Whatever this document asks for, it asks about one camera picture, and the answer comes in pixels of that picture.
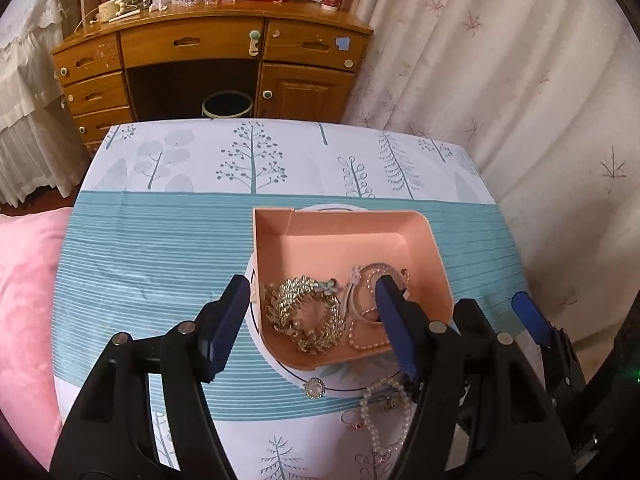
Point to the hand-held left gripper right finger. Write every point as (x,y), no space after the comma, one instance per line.
(396,322)

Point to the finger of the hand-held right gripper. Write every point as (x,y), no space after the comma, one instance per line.
(531,316)
(472,317)

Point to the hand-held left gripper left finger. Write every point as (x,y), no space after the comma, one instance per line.
(226,322)

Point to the pink jewelry tray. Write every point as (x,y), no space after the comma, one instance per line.
(340,245)

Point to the small pale butterfly charm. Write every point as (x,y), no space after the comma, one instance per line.
(327,288)

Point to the small gold earrings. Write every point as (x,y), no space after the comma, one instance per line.
(389,403)

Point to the round white gem pendant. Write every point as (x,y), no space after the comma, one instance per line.
(314,388)

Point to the pink cushion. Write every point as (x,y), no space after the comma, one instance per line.
(25,310)

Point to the dark waste bin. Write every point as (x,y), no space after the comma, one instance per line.
(226,105)

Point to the white leaf print curtain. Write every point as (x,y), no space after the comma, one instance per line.
(475,70)

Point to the wooden desk with drawers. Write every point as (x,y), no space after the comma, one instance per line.
(200,42)

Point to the white drawer safety lock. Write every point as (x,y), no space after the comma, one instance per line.
(255,42)

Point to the blue sticker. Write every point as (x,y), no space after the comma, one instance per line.
(344,43)

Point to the white lace cloth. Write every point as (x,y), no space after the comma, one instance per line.
(30,85)

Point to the round cream container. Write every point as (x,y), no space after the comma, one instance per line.
(110,11)

